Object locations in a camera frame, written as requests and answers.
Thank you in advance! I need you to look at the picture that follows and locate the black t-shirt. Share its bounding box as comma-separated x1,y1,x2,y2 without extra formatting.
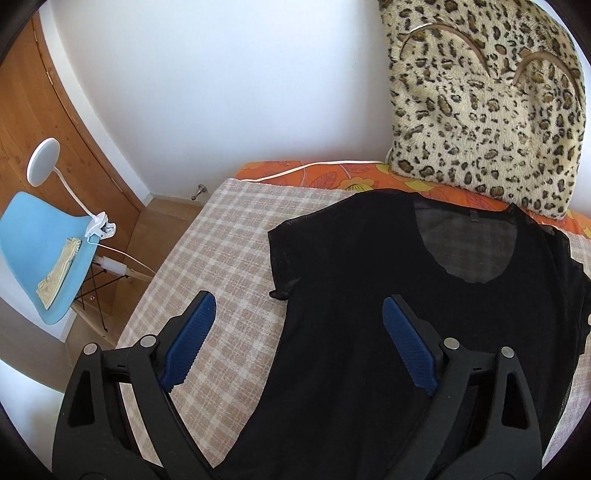
216,190,590,479

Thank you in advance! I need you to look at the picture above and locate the pink plaid blanket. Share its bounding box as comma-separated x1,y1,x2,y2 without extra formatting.
115,177,591,469

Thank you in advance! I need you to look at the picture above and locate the white power adapter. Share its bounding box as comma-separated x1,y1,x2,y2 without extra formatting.
96,256,127,276

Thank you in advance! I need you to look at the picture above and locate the beige folded cloth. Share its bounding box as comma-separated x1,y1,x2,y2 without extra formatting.
36,237,81,310

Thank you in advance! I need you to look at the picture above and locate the metal door stopper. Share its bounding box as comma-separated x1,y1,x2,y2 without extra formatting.
190,184,207,201

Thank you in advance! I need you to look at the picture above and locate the light blue chair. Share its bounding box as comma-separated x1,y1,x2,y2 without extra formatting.
1,191,96,325

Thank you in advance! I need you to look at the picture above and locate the orange floral bed sheet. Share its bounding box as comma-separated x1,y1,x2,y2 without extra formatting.
233,160,591,240

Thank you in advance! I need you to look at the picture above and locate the white clip-on desk lamp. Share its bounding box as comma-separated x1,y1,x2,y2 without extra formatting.
25,137,116,245

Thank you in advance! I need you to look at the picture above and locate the leopard print cushion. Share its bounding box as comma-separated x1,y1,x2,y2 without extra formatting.
378,1,586,219

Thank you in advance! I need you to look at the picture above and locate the wooden door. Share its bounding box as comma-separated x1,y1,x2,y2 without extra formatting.
1,14,144,250

